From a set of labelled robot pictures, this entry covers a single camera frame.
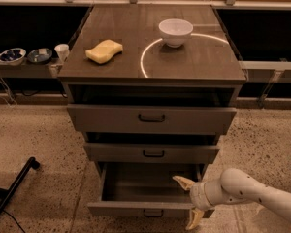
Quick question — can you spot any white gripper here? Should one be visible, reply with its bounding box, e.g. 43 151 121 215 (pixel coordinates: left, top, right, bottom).
173 176 221 230

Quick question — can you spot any yellow sponge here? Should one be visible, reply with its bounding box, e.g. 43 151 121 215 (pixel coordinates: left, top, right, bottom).
85 40 123 64

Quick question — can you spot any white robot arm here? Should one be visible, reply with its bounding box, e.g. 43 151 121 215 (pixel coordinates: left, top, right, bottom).
173 168 291 230

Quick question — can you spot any grey drawer cabinet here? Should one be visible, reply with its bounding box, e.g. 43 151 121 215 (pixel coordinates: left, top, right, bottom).
57 3 247 167

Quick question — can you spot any grey drawer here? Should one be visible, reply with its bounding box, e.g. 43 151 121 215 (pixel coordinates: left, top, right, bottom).
84 143 219 164
67 104 236 135
87 162 202 217

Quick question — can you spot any white paper cup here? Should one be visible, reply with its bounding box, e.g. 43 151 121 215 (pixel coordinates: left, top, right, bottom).
54 44 70 62

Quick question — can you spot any dark blue plate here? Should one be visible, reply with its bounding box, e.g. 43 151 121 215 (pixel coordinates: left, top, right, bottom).
27 48 52 64

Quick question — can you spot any low side shelf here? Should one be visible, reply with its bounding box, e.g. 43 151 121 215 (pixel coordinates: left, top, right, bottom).
0 58 62 79

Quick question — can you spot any black stand leg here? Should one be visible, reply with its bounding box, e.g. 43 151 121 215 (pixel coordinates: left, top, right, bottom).
0 157 40 216

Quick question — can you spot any white ceramic bowl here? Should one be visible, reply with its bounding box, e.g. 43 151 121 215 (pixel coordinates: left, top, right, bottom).
158 18 193 48

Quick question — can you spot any blue patterned bowl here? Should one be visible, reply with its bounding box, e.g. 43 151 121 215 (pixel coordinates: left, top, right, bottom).
0 48 26 66

